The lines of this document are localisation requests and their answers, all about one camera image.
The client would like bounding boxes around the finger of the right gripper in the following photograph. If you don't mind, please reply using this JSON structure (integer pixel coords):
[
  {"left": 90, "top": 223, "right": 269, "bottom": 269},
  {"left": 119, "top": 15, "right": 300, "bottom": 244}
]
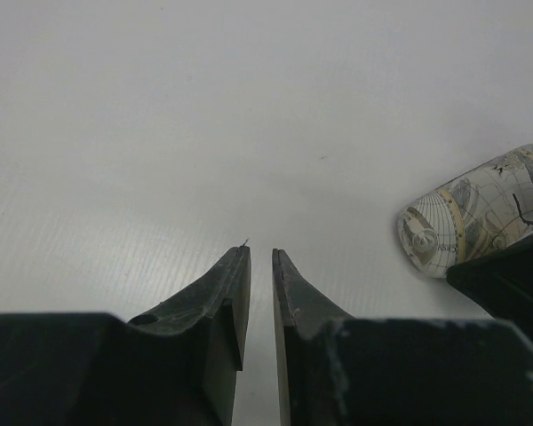
[{"left": 446, "top": 234, "right": 533, "bottom": 333}]

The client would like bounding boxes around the map print glasses case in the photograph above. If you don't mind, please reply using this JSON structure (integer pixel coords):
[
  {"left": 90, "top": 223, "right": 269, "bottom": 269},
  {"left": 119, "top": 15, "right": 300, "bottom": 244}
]
[{"left": 397, "top": 144, "right": 533, "bottom": 278}]

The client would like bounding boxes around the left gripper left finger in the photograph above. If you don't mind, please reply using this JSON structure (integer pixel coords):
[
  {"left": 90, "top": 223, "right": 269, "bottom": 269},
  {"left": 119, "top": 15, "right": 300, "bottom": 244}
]
[{"left": 0, "top": 246, "right": 251, "bottom": 425}]

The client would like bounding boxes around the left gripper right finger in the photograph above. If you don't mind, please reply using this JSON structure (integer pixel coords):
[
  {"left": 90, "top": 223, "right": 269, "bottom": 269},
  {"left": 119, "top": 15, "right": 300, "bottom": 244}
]
[{"left": 272, "top": 249, "right": 533, "bottom": 425}]

